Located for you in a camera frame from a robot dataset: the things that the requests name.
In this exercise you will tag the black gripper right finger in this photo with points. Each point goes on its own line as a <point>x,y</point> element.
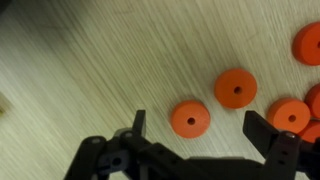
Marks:
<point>283,153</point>

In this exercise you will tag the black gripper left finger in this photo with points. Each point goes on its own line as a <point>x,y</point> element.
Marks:
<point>133,156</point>

